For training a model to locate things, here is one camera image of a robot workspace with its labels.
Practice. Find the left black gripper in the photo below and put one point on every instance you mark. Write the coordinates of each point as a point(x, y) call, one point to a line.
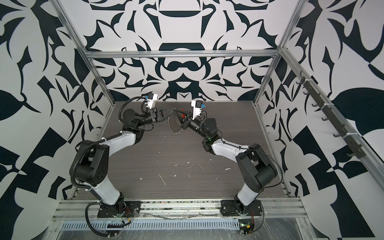
point(157, 114)

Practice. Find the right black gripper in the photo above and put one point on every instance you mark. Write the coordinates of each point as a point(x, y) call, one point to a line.
point(187, 121)

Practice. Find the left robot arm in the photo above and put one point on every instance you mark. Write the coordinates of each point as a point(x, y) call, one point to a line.
point(89, 169)

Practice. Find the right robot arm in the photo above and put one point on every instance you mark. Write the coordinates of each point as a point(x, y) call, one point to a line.
point(257, 168)

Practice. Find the right small circuit board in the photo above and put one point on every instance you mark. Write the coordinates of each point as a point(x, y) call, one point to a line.
point(246, 228)

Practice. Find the grey hook rack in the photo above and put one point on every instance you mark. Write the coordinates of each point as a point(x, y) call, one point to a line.
point(333, 115)

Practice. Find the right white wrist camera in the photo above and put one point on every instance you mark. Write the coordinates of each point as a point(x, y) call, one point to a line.
point(197, 105)

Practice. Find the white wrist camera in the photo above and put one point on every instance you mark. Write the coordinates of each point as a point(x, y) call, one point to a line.
point(197, 105)
point(151, 100)

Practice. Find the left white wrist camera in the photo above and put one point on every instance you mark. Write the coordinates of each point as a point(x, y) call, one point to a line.
point(151, 100)

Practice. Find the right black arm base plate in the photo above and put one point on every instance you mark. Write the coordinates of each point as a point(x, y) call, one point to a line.
point(231, 208)

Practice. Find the aluminium frame back bar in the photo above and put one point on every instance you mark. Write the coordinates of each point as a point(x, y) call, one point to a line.
point(180, 54)

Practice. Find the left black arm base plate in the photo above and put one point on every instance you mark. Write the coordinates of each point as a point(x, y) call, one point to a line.
point(126, 210)

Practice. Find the white slotted cable duct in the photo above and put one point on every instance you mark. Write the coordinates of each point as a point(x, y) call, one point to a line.
point(186, 224)

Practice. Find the aluminium front rail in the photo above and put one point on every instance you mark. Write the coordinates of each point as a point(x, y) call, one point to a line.
point(169, 209)

